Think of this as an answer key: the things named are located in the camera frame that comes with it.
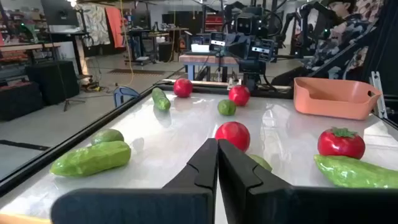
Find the black bin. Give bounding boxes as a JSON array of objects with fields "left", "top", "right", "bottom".
[{"left": 158, "top": 42, "right": 174, "bottom": 62}]

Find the camera box on stand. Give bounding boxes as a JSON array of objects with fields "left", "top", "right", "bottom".
[{"left": 210, "top": 32, "right": 227, "bottom": 53}]

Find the red tomato with green leaf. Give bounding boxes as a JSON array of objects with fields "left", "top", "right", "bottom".
[{"left": 317, "top": 126, "right": 366, "bottom": 160}]

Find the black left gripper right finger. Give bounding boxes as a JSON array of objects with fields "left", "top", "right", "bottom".
[{"left": 218, "top": 139, "right": 398, "bottom": 224}]

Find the leaf patterned hanging cloth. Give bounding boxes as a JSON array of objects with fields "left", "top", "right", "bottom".
[{"left": 76, "top": 3, "right": 111, "bottom": 47}]

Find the orange plastic basket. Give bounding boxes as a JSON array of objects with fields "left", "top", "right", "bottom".
[{"left": 293, "top": 77, "right": 382, "bottom": 121}]

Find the green lime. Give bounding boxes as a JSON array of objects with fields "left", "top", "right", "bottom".
[
  {"left": 91, "top": 128, "right": 125, "bottom": 146},
  {"left": 217, "top": 99, "right": 237, "bottom": 116},
  {"left": 248, "top": 154, "right": 274, "bottom": 173}
]

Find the black case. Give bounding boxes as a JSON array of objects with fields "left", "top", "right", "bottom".
[
  {"left": 25, "top": 60, "right": 80, "bottom": 106},
  {"left": 0, "top": 81, "right": 44, "bottom": 122}
]

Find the black table frame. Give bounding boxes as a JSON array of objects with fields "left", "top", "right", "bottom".
[{"left": 0, "top": 79, "right": 398, "bottom": 197}]

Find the blue and white chair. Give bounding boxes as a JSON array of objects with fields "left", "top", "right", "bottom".
[{"left": 113, "top": 86, "right": 141, "bottom": 108}]

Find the person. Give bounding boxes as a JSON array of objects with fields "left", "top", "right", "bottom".
[{"left": 271, "top": 0, "right": 386, "bottom": 87}]

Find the wooden workbench with blue legs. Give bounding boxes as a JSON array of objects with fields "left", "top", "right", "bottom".
[{"left": 178, "top": 54, "right": 240, "bottom": 82}]

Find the silver metal bracket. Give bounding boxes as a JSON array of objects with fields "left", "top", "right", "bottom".
[{"left": 369, "top": 71, "right": 389, "bottom": 119}]

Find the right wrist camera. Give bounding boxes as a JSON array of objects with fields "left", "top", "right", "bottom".
[{"left": 251, "top": 39, "right": 275, "bottom": 62}]

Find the orange hanging cloth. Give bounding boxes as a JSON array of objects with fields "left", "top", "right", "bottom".
[{"left": 104, "top": 6, "right": 125, "bottom": 49}]

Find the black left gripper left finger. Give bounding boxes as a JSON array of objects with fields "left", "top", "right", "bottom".
[{"left": 50, "top": 138, "right": 218, "bottom": 224}]

